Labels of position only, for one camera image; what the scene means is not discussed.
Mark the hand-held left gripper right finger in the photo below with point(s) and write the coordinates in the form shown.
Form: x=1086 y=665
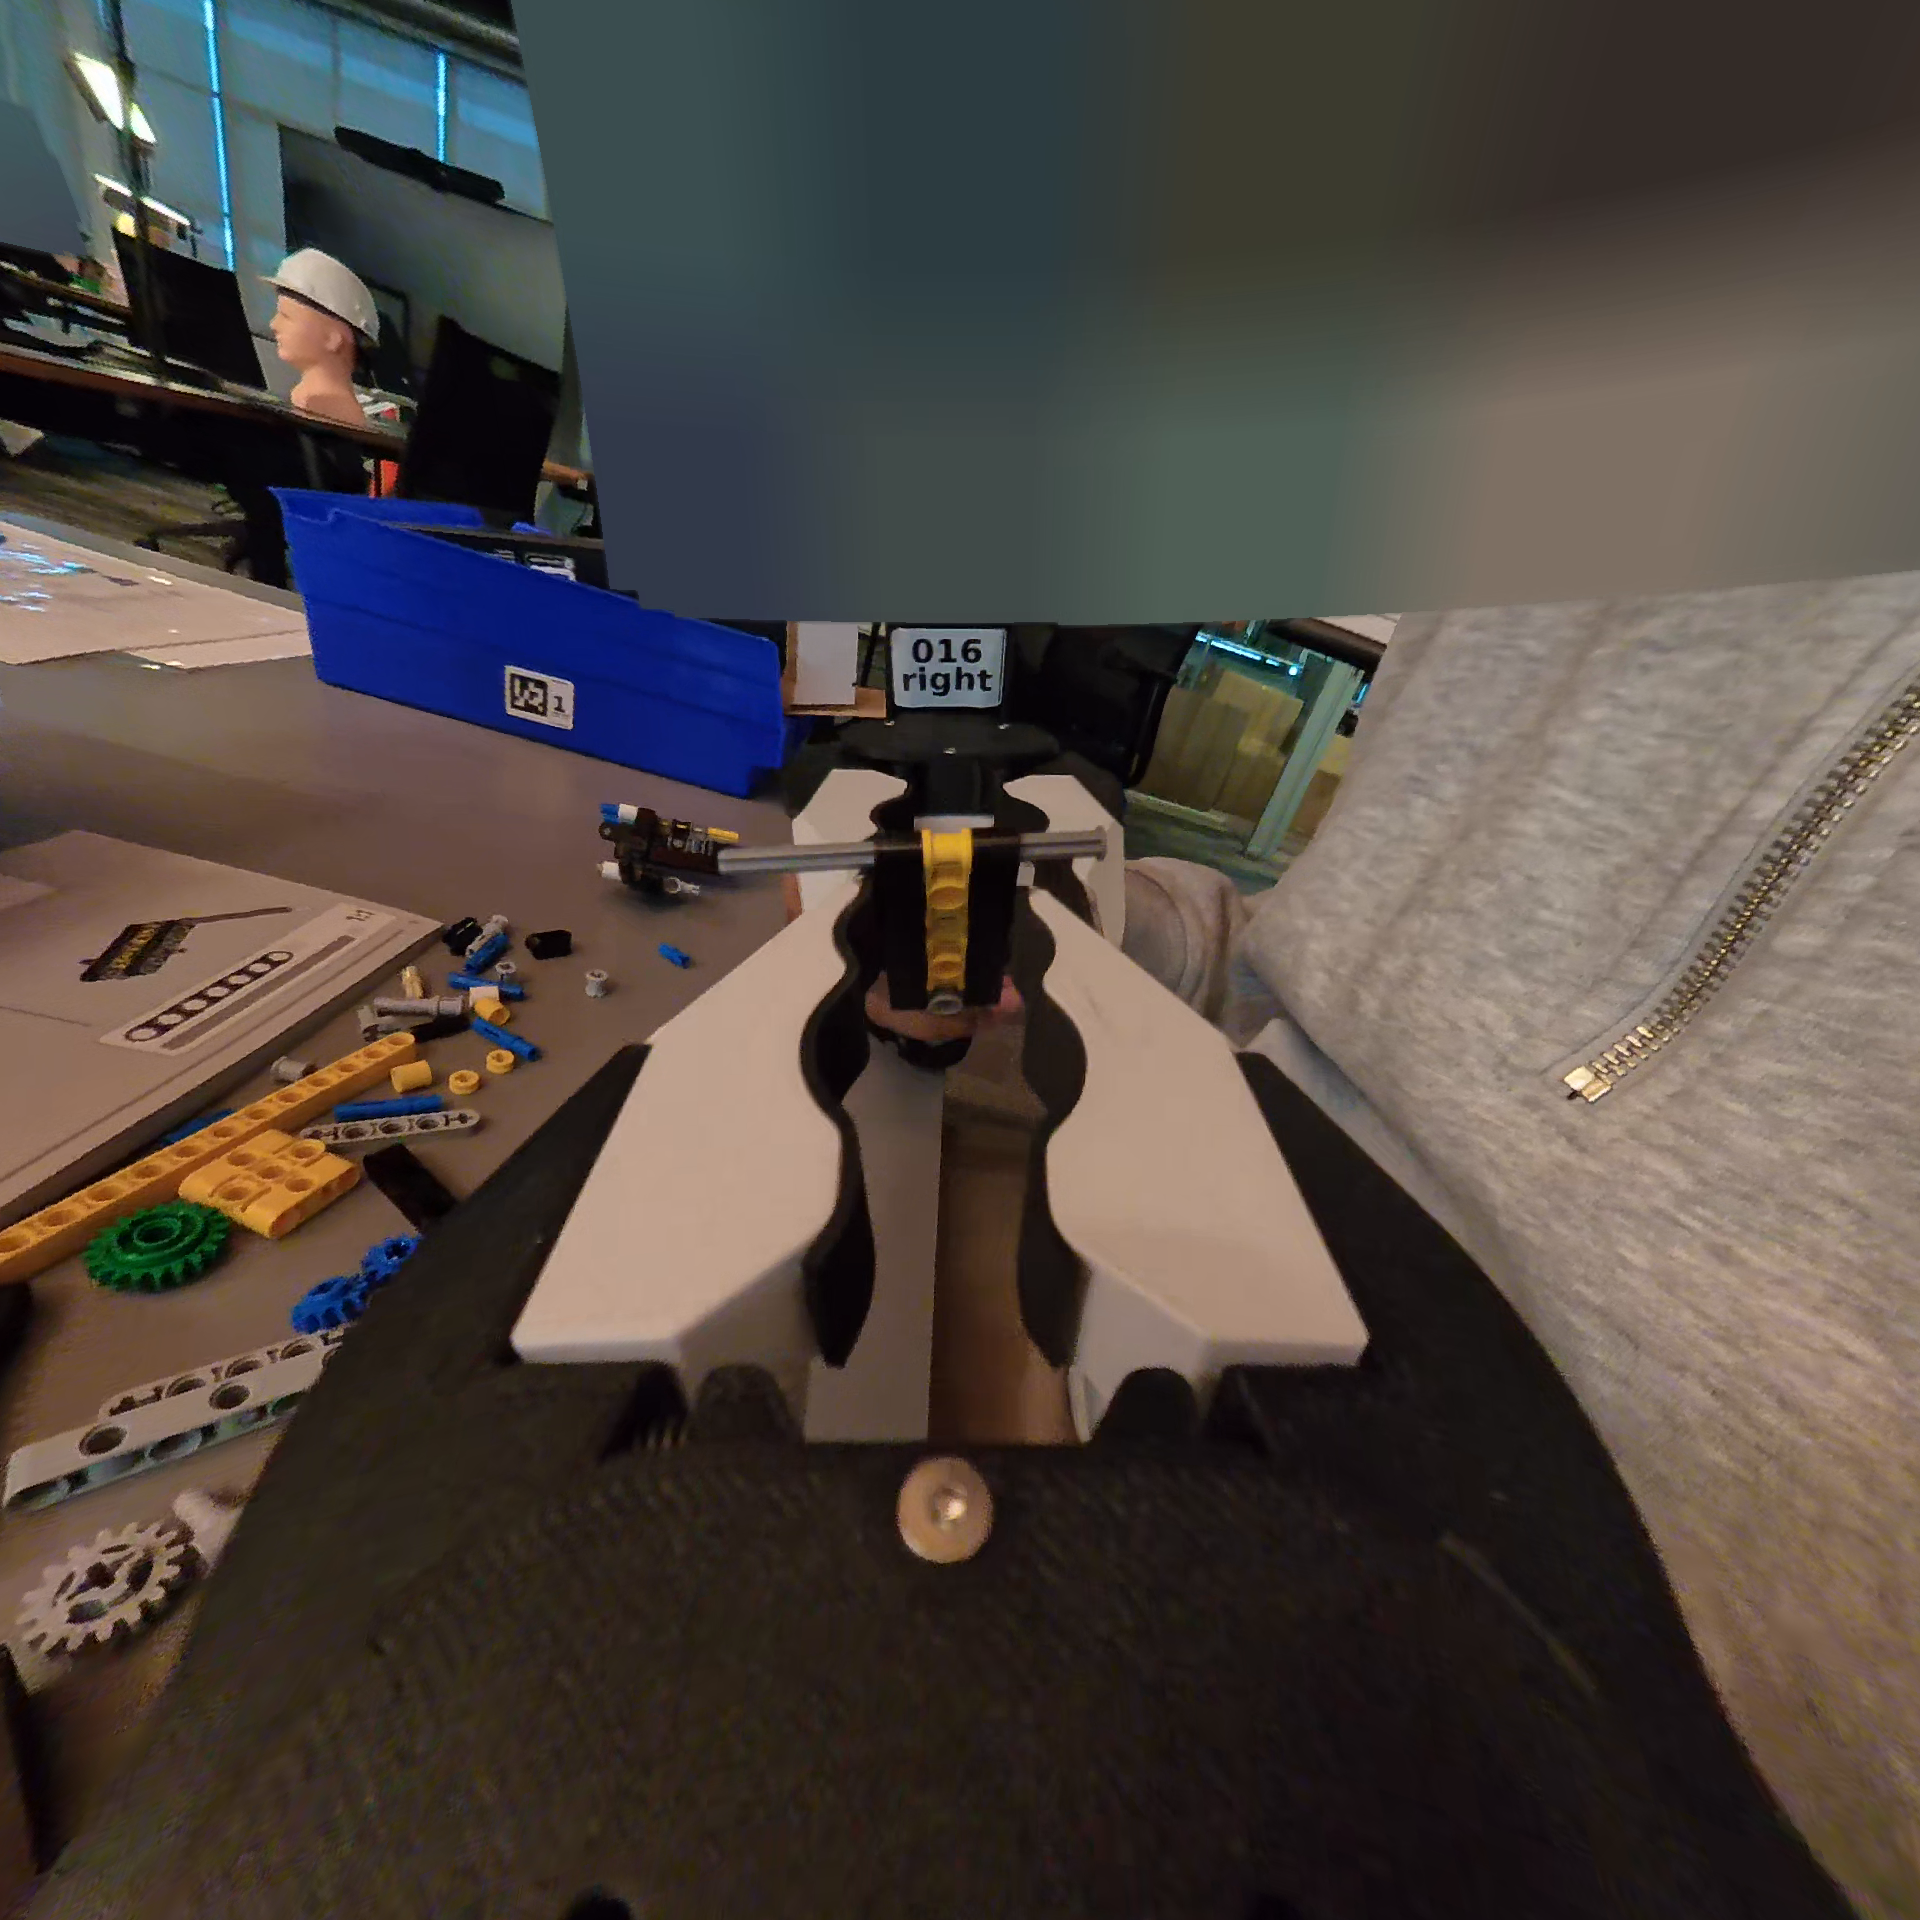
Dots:
x=1201 y=1201

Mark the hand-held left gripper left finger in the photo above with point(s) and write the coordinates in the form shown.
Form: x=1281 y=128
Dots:
x=705 y=1201

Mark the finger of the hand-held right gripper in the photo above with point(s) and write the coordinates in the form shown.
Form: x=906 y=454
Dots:
x=1080 y=802
x=832 y=810

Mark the long grey lego axle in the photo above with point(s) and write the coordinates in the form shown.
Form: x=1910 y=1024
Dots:
x=795 y=857

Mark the black and yellow lego assembly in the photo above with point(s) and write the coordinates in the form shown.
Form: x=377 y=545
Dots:
x=901 y=930

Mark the person's right forearm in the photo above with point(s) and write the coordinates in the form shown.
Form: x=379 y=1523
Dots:
x=1185 y=930

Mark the small black lego subassembly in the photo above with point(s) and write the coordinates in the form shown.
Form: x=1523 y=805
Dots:
x=660 y=849

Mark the black lego beam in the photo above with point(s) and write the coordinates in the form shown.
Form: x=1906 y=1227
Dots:
x=406 y=1190

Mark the pile of small lego pieces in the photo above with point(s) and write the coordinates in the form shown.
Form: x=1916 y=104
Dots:
x=450 y=1021

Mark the blue lego gear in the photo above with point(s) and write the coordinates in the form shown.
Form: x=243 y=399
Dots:
x=328 y=1302
x=394 y=1261

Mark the thin grey lego beam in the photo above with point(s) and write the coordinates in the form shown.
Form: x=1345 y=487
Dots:
x=388 y=1127

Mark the blue lego axle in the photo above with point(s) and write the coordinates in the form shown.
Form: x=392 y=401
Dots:
x=387 y=1110

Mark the black lego box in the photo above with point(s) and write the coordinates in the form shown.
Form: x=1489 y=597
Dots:
x=524 y=562

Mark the wide yellow lego block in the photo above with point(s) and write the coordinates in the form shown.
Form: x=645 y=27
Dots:
x=276 y=1184

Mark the long yellow lego beam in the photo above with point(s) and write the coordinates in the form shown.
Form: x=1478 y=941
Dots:
x=195 y=1162

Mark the green lego gear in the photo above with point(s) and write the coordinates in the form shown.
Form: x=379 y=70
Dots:
x=157 y=1248

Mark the lego instruction booklet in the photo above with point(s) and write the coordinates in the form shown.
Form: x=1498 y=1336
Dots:
x=181 y=1021

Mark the pale grey lego connector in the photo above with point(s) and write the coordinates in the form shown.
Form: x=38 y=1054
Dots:
x=210 y=1519

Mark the long grey lego beam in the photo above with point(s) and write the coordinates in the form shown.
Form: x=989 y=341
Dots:
x=149 y=1425

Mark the grey lego gear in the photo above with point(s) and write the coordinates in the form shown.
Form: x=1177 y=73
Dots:
x=106 y=1586

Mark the person's right hand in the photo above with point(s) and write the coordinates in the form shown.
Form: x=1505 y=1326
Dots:
x=915 y=1035

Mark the white cardboard box flap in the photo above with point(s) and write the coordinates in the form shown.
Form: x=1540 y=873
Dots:
x=821 y=667

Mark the stack of cardboard boxes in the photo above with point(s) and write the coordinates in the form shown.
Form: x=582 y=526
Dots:
x=1230 y=750

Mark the blue plastic bin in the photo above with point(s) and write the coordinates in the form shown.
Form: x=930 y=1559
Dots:
x=421 y=645

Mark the grey zip hoodie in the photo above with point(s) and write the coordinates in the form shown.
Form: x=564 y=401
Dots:
x=1651 y=1201

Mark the black monitor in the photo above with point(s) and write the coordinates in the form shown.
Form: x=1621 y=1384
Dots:
x=480 y=421

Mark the mannequin head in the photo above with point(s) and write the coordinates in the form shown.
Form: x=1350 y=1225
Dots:
x=323 y=369

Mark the white paper sheet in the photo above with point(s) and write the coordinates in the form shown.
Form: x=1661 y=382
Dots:
x=136 y=615

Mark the white hard hat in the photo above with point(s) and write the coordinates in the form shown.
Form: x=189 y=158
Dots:
x=330 y=283

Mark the long wooden desk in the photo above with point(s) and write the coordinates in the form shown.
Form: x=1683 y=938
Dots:
x=149 y=386

